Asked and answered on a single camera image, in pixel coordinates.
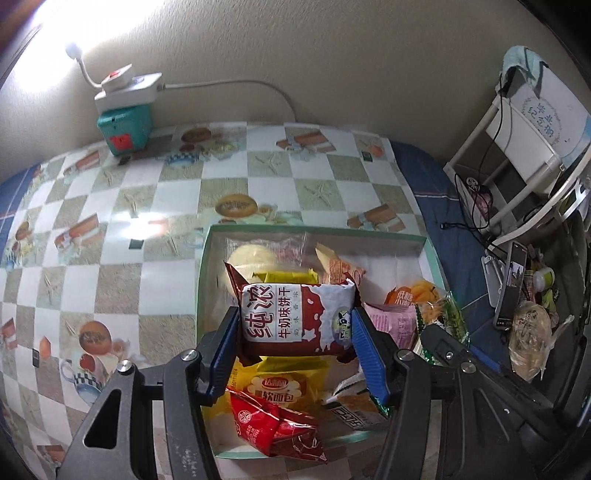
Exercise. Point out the flatbread clear bag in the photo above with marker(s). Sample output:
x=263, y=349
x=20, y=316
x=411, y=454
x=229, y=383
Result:
x=531, y=341

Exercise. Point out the pink snack packet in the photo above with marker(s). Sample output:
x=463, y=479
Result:
x=392, y=323

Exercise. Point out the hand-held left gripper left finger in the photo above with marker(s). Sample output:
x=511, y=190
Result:
x=221, y=360

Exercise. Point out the small white green cup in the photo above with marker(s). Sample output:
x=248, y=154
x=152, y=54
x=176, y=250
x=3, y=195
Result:
x=542, y=278

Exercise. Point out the maroon white biscuit packet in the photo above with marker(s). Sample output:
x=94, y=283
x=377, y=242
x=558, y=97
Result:
x=286, y=318

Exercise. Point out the yellow snack box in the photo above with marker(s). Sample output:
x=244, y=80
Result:
x=286, y=278

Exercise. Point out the light blue towel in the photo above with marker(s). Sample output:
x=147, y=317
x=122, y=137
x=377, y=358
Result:
x=524, y=57

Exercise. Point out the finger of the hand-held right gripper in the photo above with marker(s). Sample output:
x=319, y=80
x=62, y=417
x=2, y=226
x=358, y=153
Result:
x=443, y=344

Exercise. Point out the white bun clear packet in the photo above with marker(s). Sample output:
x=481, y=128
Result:
x=249, y=261

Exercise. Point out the white chair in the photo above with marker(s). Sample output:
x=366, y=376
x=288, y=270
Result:
x=531, y=134

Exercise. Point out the teal square box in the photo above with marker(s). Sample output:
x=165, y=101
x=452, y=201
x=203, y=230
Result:
x=127, y=124

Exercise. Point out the green white snack packet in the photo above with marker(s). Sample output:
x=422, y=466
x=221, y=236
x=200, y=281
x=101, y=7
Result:
x=355, y=413

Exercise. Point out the shallow green cardboard box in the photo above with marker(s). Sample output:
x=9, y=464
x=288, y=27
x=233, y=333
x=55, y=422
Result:
x=392, y=254

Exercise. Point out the orange bread packet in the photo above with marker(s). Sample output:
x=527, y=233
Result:
x=415, y=295

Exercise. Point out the pink printed bag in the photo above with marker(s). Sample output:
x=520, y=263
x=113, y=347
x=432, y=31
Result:
x=480, y=203

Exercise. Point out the white power strip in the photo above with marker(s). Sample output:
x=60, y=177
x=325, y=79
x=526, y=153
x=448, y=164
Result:
x=129, y=90

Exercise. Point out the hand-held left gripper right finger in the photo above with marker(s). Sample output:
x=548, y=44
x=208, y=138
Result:
x=371, y=364

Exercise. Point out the beige cake roll packet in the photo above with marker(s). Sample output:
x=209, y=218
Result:
x=341, y=270

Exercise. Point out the black smartphone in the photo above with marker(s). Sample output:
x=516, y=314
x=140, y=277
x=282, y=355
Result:
x=510, y=286

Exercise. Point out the red snack packet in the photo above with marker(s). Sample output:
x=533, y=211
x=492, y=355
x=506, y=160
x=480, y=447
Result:
x=268, y=429

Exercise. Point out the white gooseneck lamp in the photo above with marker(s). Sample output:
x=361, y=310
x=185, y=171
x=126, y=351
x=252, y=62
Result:
x=71, y=50

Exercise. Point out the green round biscuit packet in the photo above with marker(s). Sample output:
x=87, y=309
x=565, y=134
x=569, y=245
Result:
x=450, y=318

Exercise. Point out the yellow bread packet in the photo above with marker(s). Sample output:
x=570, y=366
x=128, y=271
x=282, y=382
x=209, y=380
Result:
x=277, y=385

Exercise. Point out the checkered printed tablecloth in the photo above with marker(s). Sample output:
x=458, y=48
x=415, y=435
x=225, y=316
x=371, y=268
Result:
x=115, y=277

